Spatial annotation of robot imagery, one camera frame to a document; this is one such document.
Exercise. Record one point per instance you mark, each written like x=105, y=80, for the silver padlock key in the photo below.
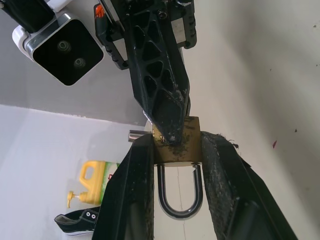
x=135, y=135

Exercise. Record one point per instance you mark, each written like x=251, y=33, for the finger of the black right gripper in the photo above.
x=188, y=105
x=140, y=75

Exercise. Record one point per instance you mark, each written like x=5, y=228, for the yellow pump detergent bottle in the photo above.
x=92, y=182

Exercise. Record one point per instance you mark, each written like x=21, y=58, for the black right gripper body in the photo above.
x=112, y=42

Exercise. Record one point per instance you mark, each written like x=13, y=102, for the brass padlock with steel shackle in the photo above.
x=175, y=155

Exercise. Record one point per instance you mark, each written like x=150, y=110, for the white and black camera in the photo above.
x=67, y=52

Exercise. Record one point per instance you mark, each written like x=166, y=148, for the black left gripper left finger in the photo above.
x=127, y=195

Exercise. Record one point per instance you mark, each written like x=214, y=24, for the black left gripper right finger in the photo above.
x=232, y=195

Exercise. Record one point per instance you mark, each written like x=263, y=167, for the black canvas sneaker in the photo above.
x=77, y=221

